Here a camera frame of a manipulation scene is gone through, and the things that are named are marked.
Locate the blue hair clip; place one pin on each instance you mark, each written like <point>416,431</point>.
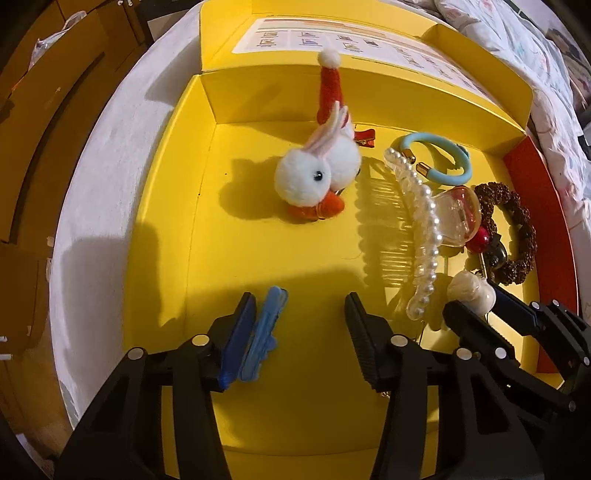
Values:
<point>263,337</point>

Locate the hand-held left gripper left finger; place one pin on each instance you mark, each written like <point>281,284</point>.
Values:
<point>238,332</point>

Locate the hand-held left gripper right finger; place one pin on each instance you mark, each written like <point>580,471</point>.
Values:
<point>358,332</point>

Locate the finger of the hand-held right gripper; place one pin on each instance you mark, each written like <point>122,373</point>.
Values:
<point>512,309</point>
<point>471,323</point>

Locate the white bed sheet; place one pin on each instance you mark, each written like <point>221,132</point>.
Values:
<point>115,161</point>

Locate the wooden cabinet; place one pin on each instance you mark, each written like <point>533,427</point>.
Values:
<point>41,138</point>

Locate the white plush bunny hair clip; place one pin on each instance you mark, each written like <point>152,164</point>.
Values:
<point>300,175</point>

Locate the yellow cardboard box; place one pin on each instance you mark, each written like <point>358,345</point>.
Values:
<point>295,258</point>

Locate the printed quilt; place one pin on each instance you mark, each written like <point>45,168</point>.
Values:
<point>517,55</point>

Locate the red santa hat hair clip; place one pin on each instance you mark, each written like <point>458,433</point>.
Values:
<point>331,92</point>

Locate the white plastic bag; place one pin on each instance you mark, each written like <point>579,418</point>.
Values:
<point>51,39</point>

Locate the pearl hair claw clip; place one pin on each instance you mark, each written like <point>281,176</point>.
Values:
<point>425,217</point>

